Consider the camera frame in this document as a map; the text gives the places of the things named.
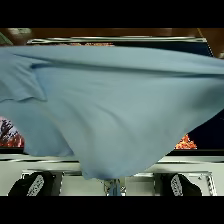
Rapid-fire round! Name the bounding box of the blue T-shirt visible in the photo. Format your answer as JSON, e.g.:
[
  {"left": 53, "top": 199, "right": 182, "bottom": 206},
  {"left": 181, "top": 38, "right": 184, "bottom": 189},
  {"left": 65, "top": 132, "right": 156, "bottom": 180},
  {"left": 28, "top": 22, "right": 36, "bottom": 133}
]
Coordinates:
[{"left": 0, "top": 44, "right": 224, "bottom": 181}]

